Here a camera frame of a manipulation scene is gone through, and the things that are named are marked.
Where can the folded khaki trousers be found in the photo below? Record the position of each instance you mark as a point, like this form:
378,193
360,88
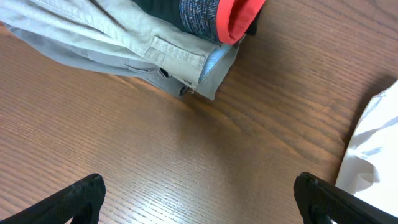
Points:
119,38

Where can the black shorts with orange waistband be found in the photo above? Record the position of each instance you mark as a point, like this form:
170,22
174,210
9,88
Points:
220,21

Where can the white printed t-shirt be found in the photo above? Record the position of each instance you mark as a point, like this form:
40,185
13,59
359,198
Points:
369,167

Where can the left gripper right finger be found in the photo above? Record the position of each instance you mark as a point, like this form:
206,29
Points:
320,202

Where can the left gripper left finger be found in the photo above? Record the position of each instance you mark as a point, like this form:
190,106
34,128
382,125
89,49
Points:
79,203

